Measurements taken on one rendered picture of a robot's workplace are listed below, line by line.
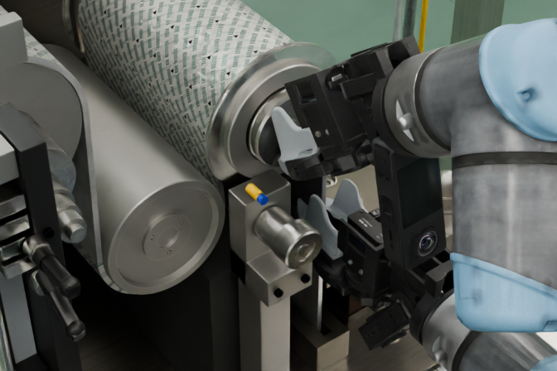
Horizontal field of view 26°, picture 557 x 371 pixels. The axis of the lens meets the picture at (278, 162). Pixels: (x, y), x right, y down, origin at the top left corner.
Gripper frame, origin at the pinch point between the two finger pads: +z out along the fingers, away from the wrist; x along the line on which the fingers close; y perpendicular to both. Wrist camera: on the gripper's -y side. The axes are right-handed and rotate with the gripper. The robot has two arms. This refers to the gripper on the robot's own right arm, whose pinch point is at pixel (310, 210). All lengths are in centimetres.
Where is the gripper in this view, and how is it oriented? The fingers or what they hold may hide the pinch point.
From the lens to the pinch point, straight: 120.3
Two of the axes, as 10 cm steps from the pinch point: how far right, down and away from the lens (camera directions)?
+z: -5.9, -5.2, 6.2
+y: 0.0, -7.7, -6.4
